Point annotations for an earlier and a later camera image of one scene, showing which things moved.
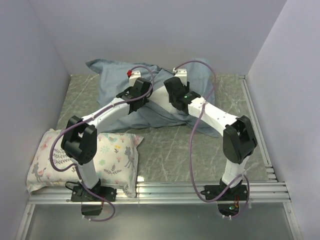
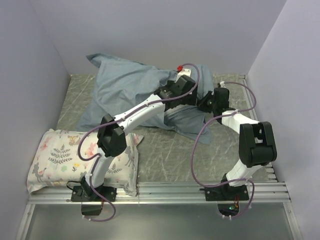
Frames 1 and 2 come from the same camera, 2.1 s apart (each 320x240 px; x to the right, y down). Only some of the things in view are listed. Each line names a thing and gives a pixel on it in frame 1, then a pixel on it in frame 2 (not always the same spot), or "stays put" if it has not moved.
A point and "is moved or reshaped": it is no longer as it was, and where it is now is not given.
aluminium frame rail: [265, 192] stays put
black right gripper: [187, 87] to [201, 105]
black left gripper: [145, 101] to [190, 99]
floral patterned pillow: [116, 161] stays put
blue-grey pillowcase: [115, 77] is moved or reshaped
